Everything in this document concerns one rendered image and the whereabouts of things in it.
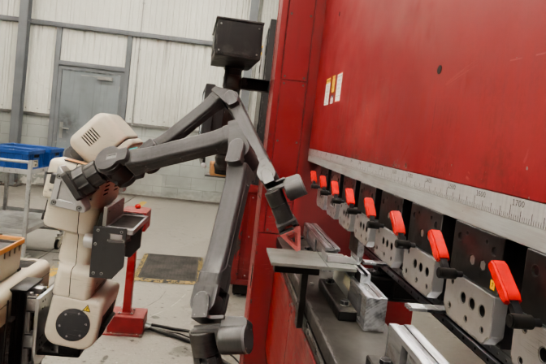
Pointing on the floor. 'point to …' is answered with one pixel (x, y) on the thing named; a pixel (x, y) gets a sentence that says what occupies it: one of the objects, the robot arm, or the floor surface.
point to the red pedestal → (119, 324)
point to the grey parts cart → (24, 216)
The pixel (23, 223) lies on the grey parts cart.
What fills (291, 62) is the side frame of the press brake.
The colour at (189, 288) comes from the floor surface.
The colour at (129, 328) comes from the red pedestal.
